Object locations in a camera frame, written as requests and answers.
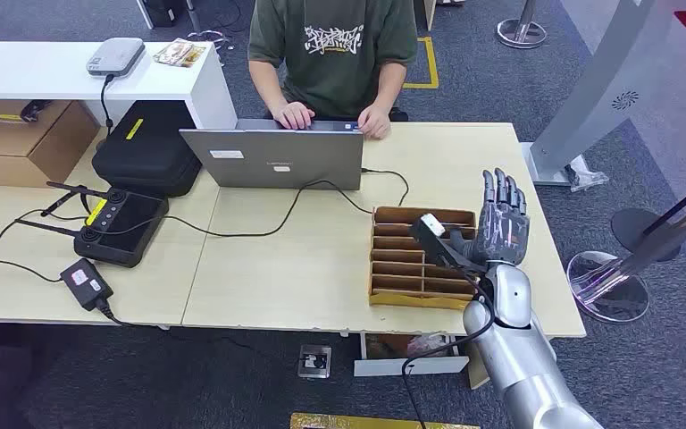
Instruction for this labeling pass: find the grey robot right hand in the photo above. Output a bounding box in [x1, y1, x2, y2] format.
[448, 168, 531, 268]

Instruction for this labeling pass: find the person's left hand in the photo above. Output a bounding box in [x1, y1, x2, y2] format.
[356, 105, 393, 141]

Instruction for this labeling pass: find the person's hand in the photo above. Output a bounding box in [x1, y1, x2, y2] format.
[356, 105, 393, 141]
[272, 101, 317, 131]

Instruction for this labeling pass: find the person's right hand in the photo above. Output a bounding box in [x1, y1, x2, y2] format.
[272, 101, 317, 131]

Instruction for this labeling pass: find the person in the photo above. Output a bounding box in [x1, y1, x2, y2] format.
[247, 0, 419, 141]

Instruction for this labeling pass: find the clear plastic bag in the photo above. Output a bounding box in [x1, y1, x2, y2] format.
[566, 166, 610, 194]

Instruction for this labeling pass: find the cardboard divider organizer box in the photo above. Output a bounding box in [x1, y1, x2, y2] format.
[368, 206, 479, 312]

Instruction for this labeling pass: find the chrome stanchion with pole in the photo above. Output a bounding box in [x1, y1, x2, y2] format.
[565, 188, 686, 325]

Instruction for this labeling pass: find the black stanchion with pole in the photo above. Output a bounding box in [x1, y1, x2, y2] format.
[609, 167, 686, 264]

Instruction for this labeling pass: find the white table foot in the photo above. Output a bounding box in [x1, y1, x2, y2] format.
[353, 332, 471, 378]

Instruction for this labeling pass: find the grey gate pillar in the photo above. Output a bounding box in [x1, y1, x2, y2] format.
[519, 0, 686, 189]

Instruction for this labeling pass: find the chrome stanchion base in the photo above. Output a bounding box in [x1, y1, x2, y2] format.
[495, 0, 549, 50]

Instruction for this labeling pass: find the floor power socket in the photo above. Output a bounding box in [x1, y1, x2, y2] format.
[297, 344, 333, 380]

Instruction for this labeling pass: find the gold foil strip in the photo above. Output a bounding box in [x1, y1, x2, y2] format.
[289, 411, 481, 429]

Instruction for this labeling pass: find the grey laptop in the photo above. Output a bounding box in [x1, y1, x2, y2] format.
[179, 118, 365, 192]

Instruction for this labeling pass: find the black zippered carrying case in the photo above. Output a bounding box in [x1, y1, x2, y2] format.
[90, 99, 204, 199]

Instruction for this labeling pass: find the snack packet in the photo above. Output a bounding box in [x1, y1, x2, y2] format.
[153, 38, 207, 69]

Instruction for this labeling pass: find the black controller with antennas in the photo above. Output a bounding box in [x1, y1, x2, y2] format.
[14, 181, 171, 269]

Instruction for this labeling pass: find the black power adapter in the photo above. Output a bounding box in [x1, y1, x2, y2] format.
[59, 257, 115, 313]

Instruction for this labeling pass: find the grey router box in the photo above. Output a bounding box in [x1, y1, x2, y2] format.
[85, 37, 147, 79]

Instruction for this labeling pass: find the white side desk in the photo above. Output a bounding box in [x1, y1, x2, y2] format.
[0, 39, 239, 131]

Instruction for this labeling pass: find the black item on cardboard box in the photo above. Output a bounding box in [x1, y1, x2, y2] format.
[20, 99, 55, 123]

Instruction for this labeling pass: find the brown cardboard box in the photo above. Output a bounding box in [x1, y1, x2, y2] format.
[0, 98, 102, 190]

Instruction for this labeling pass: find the wrist camera with pale box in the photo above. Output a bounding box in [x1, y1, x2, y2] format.
[409, 213, 489, 274]

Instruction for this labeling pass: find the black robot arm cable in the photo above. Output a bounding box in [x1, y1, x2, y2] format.
[400, 269, 498, 429]

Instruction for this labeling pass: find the black laptop cable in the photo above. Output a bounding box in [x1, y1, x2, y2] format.
[162, 168, 410, 240]

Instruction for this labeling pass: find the black router cable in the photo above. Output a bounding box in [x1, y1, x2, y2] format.
[99, 73, 116, 136]

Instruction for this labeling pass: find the black adapter cable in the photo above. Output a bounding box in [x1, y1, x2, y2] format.
[0, 206, 89, 284]

